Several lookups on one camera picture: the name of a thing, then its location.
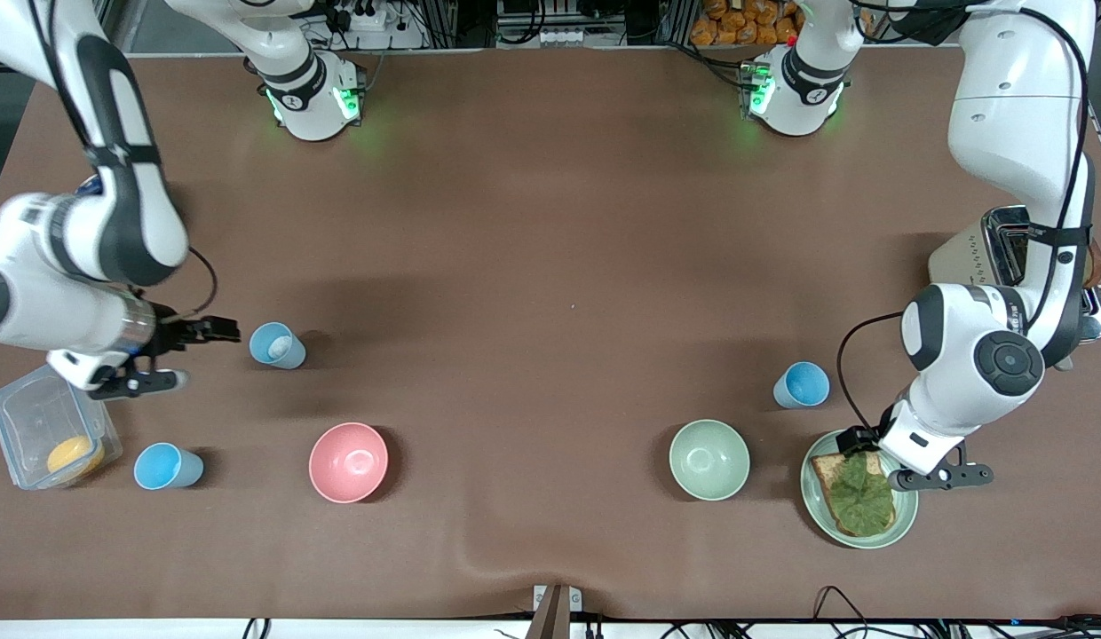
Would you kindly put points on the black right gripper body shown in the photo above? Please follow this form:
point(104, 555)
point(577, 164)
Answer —
point(172, 335)

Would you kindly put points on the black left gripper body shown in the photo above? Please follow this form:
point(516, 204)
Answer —
point(864, 439)

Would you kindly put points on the blue plastic cup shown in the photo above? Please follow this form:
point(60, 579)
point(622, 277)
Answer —
point(271, 342)
point(803, 383)
point(160, 466)

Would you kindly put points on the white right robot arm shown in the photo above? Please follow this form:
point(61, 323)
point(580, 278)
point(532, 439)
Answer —
point(115, 222)

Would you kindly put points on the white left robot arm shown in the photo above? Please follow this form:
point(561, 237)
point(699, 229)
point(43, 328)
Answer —
point(994, 106)

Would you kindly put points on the brown toast slice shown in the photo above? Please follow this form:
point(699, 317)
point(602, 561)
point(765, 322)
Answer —
point(826, 475)

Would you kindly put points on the green lettuce leaf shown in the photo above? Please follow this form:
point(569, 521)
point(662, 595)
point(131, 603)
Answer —
point(861, 501)

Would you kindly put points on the pale green plate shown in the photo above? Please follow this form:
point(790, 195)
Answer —
point(817, 510)

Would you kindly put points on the pale green bowl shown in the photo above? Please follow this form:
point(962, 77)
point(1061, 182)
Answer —
point(708, 460)

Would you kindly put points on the yellow sponge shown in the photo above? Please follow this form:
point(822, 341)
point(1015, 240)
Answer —
point(75, 454)

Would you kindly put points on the clear plastic storage container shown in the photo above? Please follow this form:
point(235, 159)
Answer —
point(35, 426)

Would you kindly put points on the glass lid with blue knob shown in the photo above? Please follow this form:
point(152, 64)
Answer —
point(89, 186)

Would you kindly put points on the pink bowl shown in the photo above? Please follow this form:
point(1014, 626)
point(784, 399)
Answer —
point(348, 461)

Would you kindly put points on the cream and chrome toaster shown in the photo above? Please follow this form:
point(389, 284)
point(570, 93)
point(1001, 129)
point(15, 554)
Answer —
point(959, 257)

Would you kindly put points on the dark toasted bread slice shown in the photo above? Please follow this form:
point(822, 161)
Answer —
point(1095, 266)

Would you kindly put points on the brown table cover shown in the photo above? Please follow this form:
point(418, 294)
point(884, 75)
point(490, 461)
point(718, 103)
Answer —
point(550, 266)

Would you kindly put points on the white power strip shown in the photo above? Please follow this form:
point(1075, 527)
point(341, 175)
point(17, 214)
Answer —
point(364, 18)

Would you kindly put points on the bag of orange bread rolls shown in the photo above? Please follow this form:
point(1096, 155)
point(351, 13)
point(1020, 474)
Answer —
point(737, 27)

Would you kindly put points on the white connector block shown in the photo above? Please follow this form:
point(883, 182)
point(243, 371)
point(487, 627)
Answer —
point(550, 37)

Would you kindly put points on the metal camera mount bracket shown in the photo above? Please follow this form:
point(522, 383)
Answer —
point(550, 612)

